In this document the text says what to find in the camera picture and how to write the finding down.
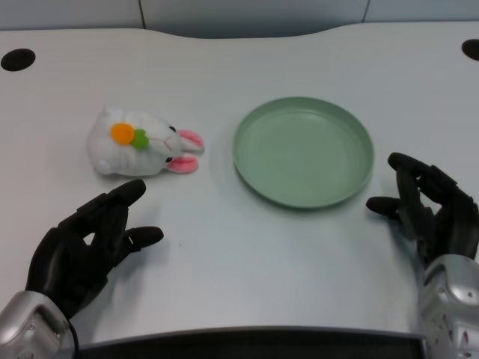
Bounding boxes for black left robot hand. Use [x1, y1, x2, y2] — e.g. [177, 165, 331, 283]
[25, 178, 165, 319]

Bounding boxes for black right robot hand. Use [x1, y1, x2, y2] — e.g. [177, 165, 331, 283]
[365, 152, 479, 267]

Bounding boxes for green round plate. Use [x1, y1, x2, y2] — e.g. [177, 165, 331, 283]
[232, 96, 376, 209]

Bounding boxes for white rabbit plush doll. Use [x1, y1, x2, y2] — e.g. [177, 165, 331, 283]
[85, 105, 206, 177]

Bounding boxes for dark robot torso edge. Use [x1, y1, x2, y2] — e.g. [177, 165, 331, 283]
[55, 328, 427, 359]

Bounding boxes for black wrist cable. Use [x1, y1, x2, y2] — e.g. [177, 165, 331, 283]
[65, 316, 82, 359]

